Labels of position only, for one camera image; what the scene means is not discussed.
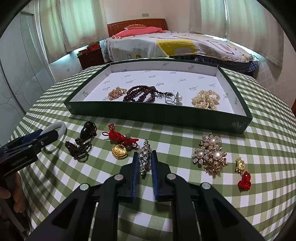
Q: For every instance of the dark wooden nightstand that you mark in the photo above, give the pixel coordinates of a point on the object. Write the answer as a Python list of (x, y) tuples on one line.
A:
[(90, 58)]

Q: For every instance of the left white curtain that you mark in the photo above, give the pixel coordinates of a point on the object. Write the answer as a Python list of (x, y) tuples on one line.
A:
[(69, 25)]

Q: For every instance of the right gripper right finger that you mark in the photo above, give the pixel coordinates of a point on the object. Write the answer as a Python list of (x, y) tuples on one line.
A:
[(199, 212)]

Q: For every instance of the glass wardrobe door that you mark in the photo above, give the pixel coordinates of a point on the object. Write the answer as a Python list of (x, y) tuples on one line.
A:
[(24, 75)]

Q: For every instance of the orange patterned pillow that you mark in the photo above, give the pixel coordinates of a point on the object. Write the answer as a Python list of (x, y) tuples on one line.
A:
[(134, 26)]

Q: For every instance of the pink pillow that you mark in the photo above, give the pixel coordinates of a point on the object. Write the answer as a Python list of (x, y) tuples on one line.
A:
[(136, 32)]

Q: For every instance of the right white curtain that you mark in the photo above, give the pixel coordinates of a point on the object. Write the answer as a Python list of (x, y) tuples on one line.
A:
[(246, 23)]

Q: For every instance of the dark green tray box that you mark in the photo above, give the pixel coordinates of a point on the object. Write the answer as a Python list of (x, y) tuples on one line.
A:
[(187, 94)]

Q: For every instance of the red items on nightstand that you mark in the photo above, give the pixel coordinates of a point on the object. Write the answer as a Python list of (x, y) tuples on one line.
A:
[(93, 46)]

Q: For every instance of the wooden headboard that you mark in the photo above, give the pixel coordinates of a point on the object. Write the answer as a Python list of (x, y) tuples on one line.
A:
[(117, 27)]

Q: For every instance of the wooden door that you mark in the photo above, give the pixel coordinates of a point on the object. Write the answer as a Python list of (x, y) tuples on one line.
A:
[(294, 107)]

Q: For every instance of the pale jade bangle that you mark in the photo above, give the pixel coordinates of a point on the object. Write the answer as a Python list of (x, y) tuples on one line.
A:
[(61, 129)]

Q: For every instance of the person's left hand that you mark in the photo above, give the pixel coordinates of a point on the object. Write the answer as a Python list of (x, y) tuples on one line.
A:
[(17, 194)]

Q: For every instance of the bed with patterned quilt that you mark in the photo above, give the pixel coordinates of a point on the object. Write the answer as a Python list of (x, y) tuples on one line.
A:
[(183, 46)]

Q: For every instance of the red cord gold lock charm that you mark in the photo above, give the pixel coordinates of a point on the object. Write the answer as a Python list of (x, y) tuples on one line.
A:
[(123, 144)]

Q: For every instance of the pearl gold flower brooch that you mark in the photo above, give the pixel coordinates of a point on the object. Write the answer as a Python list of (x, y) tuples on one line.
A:
[(210, 154)]

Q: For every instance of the silver rhinestone brooch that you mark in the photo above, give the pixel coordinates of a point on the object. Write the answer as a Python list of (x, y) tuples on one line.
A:
[(145, 159)]

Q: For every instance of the white curtain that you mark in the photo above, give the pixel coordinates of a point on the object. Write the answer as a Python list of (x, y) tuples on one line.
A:
[(246, 23), (69, 25)]

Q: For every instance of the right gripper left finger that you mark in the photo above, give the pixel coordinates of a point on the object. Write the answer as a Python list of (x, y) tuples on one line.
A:
[(91, 212)]

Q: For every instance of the green white checkered tablecloth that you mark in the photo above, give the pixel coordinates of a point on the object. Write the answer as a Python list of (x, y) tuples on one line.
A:
[(267, 147)]

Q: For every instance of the gold charm red knot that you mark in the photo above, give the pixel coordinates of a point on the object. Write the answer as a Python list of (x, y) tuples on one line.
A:
[(245, 183)]

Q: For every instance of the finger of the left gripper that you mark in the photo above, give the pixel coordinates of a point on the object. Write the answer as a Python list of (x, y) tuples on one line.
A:
[(31, 136), (44, 138)]

